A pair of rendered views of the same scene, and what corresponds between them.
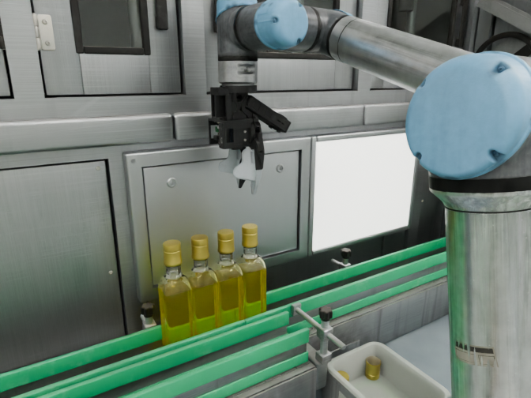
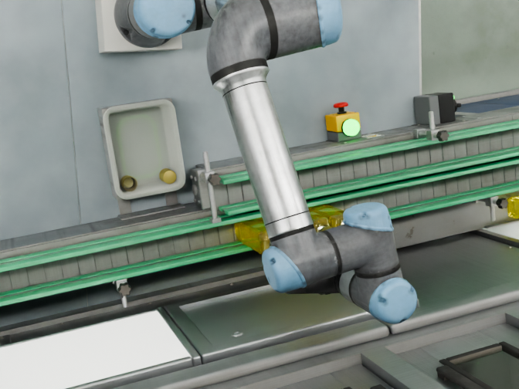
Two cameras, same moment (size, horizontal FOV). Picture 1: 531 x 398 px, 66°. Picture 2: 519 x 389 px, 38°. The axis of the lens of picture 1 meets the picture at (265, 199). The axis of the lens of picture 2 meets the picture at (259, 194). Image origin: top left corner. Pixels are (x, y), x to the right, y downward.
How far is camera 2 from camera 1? 153 cm
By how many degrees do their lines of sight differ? 74
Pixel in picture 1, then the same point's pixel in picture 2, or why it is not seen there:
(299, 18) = (357, 210)
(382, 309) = (92, 231)
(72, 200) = (440, 294)
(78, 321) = not seen: hidden behind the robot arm
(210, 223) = (304, 298)
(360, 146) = (104, 373)
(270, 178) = (246, 327)
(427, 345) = (28, 208)
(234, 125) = not seen: hidden behind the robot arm
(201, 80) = (374, 356)
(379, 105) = not seen: outside the picture
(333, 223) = (131, 327)
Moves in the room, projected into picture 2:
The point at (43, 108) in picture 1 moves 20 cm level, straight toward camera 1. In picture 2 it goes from (501, 309) to (498, 212)
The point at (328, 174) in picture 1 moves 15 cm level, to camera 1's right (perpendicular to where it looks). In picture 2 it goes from (157, 346) to (85, 325)
